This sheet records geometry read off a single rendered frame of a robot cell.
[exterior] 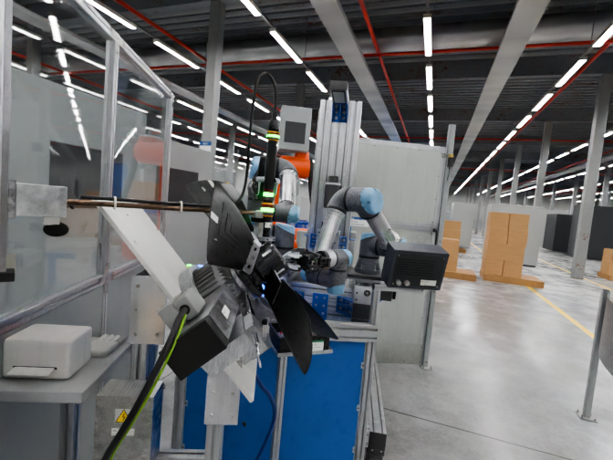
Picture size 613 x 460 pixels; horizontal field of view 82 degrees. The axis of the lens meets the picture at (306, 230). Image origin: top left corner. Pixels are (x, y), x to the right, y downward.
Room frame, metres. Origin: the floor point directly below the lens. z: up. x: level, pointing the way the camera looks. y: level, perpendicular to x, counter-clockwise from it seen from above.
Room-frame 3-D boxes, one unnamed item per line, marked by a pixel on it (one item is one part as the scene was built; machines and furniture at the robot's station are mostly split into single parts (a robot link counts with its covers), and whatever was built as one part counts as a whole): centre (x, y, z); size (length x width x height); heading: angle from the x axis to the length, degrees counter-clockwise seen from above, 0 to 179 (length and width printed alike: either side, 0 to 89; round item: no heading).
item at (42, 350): (0.96, 0.70, 0.92); 0.17 x 0.16 x 0.11; 96
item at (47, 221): (0.82, 0.59, 1.29); 0.05 x 0.04 x 0.05; 131
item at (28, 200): (0.80, 0.61, 1.35); 0.10 x 0.07 x 0.09; 131
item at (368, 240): (1.98, -0.37, 1.20); 0.13 x 0.12 x 0.14; 51
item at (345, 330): (1.58, 0.08, 0.82); 0.90 x 0.04 x 0.08; 96
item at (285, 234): (2.05, 0.13, 1.20); 0.13 x 0.12 x 0.14; 94
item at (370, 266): (1.99, -0.37, 1.09); 0.15 x 0.15 x 0.10
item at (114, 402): (0.95, 0.45, 0.73); 0.15 x 0.09 x 0.22; 96
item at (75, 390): (1.04, 0.68, 0.85); 0.36 x 0.24 x 0.03; 6
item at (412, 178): (3.10, -0.62, 1.10); 1.21 x 0.06 x 2.20; 96
